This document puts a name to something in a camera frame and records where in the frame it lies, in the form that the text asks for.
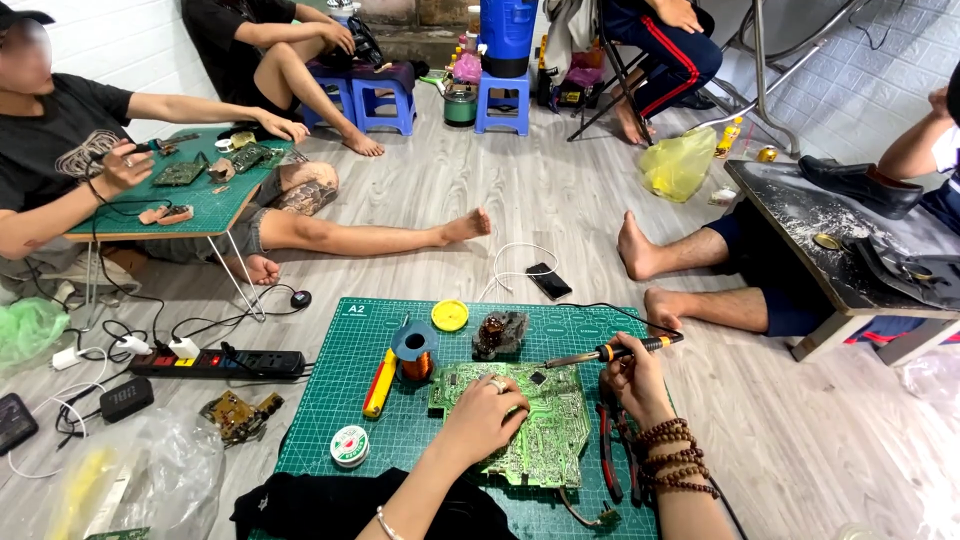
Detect person's left hand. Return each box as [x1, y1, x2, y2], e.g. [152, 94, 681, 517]
[439, 372, 532, 470]

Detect person's right hand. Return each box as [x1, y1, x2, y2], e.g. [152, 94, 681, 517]
[599, 331, 677, 431]

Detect orange black soldering iron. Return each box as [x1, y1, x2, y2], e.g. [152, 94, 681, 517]
[543, 333, 686, 371]

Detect green circuit board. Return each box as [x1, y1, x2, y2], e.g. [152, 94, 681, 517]
[428, 361, 594, 491]

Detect red black pliers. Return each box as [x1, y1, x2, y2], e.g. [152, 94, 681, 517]
[595, 400, 648, 508]

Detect yellow round lid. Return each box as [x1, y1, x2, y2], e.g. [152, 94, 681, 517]
[431, 298, 471, 333]

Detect black smartphone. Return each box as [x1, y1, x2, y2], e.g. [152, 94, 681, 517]
[524, 261, 574, 303]

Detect yellow red desoldering pump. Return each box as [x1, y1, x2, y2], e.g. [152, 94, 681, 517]
[361, 346, 399, 420]

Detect white green solder reel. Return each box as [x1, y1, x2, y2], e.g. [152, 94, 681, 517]
[329, 424, 372, 470]

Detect green cutting mat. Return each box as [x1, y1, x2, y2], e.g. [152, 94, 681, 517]
[249, 297, 678, 540]

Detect black cloth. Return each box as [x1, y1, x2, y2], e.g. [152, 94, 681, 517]
[229, 467, 520, 540]

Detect yellow plastic bag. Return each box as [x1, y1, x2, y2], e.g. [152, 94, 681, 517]
[638, 125, 719, 204]

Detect dark low table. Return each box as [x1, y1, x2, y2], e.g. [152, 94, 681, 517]
[723, 153, 960, 368]

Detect yellow bottle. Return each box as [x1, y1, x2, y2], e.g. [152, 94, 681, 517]
[713, 115, 744, 161]

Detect black power strip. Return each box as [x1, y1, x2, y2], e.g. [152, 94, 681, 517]
[126, 348, 308, 381]

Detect small yellow circuit board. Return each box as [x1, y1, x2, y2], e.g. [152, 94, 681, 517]
[198, 390, 287, 448]

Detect black folding chair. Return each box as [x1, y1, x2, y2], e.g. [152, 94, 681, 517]
[565, 0, 655, 147]

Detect green cooking pot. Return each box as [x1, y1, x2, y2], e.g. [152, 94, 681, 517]
[441, 82, 480, 129]

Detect crumpled clear plastic sheet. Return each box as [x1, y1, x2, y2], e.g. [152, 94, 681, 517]
[898, 351, 960, 408]

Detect blue plastic double stool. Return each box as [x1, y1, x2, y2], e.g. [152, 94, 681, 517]
[299, 60, 419, 138]

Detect pink plastic bag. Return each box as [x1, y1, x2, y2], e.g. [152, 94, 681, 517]
[452, 51, 484, 86]

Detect clear plastic bag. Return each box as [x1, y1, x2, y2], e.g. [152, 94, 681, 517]
[43, 408, 227, 540]

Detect blue water dispenser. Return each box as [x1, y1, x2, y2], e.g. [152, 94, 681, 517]
[477, 0, 540, 79]

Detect low table with green mat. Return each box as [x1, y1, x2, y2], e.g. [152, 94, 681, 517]
[63, 126, 298, 324]

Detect black digital clock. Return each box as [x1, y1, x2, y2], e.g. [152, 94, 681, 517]
[99, 375, 156, 425]

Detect green plastic bag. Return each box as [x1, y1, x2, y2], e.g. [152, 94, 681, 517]
[0, 297, 72, 377]

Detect black flat device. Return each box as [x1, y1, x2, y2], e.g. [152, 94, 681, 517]
[0, 392, 41, 457]

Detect black soldering iron cable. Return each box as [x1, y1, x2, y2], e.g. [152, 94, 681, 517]
[558, 300, 686, 339]

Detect copper wire coil blue spool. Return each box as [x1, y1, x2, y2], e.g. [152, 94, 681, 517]
[390, 319, 441, 383]

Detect brown bead bracelet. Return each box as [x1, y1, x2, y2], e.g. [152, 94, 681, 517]
[633, 417, 722, 501]

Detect brown wire with connector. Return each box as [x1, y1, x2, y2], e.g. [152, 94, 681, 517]
[558, 485, 623, 529]

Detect white charging cable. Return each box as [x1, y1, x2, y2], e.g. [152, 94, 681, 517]
[475, 241, 561, 304]

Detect silver wrist bracelet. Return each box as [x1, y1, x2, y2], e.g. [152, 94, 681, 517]
[374, 504, 407, 540]

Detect steel table frame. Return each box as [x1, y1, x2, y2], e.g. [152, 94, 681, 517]
[688, 0, 873, 161]

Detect black power cable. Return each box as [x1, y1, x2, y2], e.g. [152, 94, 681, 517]
[81, 153, 301, 354]

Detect thin white cable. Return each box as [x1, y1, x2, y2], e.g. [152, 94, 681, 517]
[6, 343, 111, 481]

